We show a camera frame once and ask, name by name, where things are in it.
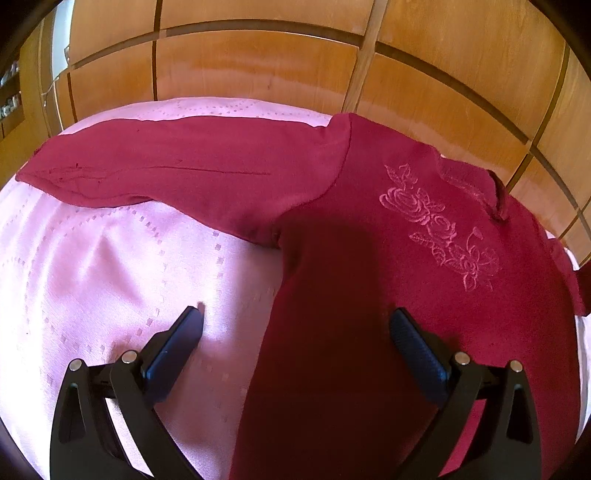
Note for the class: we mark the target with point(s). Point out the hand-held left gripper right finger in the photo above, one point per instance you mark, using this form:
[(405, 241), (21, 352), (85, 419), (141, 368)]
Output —
[(415, 347)]

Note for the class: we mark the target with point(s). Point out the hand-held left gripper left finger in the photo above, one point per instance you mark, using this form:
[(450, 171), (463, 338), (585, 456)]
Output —
[(178, 342)]

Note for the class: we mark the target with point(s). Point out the maroon embroidered sweater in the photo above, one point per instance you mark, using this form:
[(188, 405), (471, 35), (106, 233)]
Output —
[(369, 258)]

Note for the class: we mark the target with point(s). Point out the pink dotted bedspread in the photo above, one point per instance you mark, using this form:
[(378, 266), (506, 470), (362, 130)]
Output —
[(92, 277)]

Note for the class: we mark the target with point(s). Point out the wooden shelf with jars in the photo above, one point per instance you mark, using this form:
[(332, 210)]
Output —
[(11, 106)]

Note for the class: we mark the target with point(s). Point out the wooden wardrobe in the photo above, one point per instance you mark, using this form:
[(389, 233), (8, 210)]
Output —
[(258, 64)]

